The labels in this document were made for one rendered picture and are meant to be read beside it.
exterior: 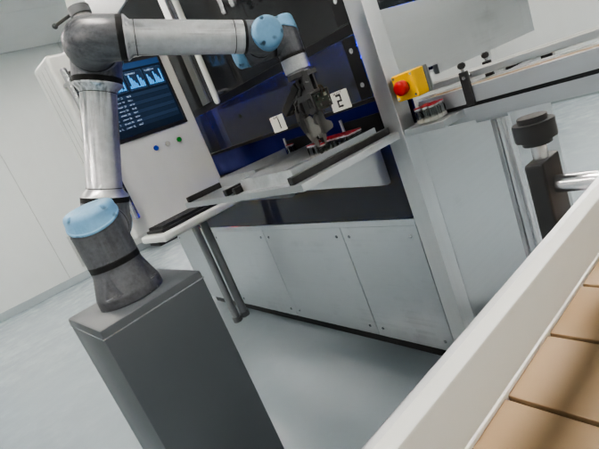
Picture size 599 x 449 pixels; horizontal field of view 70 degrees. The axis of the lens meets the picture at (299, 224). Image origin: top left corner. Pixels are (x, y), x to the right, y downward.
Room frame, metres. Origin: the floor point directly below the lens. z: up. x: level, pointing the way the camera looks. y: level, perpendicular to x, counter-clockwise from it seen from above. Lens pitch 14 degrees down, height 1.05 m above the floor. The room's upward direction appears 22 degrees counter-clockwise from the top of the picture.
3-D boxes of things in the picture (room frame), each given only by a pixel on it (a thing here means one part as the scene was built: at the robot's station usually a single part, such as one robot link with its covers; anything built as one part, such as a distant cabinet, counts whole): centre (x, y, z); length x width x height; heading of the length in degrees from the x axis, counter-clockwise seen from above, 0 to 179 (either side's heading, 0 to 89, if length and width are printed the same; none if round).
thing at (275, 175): (1.28, -0.10, 0.90); 0.34 x 0.26 x 0.04; 125
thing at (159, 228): (1.80, 0.38, 0.82); 0.40 x 0.14 x 0.02; 132
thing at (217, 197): (1.45, -0.03, 0.87); 0.70 x 0.48 x 0.02; 35
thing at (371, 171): (1.24, -0.17, 0.80); 0.34 x 0.03 x 0.13; 125
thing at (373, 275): (2.37, -0.19, 0.44); 2.06 x 1.00 x 0.88; 35
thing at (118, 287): (0.99, 0.43, 0.84); 0.15 x 0.15 x 0.10
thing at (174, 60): (2.28, 0.34, 1.51); 0.49 x 0.01 x 0.59; 35
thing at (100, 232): (1.00, 0.43, 0.96); 0.13 x 0.12 x 0.14; 14
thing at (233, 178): (1.63, 0.01, 0.90); 0.34 x 0.26 x 0.04; 125
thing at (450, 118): (1.22, -0.47, 0.87); 0.14 x 0.13 x 0.02; 125
